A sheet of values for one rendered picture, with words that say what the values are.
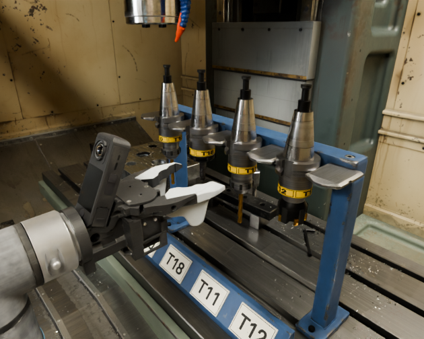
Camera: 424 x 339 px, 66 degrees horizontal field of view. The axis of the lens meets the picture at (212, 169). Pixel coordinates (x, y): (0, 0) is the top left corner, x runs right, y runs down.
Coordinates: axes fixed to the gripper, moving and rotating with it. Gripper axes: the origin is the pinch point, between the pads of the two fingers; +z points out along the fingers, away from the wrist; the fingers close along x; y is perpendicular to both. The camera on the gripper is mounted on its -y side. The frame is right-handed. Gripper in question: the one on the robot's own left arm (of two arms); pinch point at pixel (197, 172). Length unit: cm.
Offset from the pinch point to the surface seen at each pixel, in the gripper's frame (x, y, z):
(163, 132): -20.9, 0.3, 7.5
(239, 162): 1.5, 0.2, 7.8
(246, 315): 9.2, 24.4, 2.0
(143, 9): -45, -24, 20
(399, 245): 4, 64, 98
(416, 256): 11, 64, 96
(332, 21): -23, -20, 73
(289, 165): 11.3, -2.4, 7.8
